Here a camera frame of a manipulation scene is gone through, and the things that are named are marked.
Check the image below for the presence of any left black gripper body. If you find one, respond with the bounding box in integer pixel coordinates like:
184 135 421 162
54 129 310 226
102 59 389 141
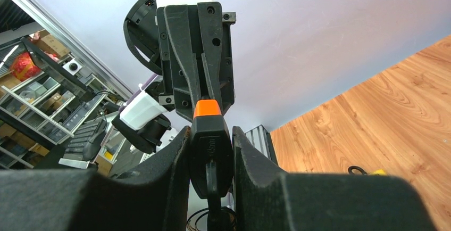
156 4 236 121

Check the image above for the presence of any yellow padlock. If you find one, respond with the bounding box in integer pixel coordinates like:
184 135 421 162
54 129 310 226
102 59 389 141
347 166 387 176

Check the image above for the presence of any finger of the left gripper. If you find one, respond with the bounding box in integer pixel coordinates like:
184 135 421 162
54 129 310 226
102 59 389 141
164 5 200 111
197 2 229 110

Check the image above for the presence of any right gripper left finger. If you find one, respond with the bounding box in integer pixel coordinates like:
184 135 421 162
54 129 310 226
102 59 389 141
1 127 190 230

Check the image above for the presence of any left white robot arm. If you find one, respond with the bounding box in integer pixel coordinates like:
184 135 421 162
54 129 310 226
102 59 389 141
113 0 236 153

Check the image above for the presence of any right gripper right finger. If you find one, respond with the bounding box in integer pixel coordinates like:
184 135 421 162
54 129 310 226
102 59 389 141
232 127 435 230

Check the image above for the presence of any black computer keyboard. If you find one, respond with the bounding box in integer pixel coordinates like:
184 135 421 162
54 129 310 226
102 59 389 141
58 119 108 169

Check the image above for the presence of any grey storage shelf unit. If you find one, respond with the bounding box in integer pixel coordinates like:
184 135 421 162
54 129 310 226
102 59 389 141
1 37 120 170

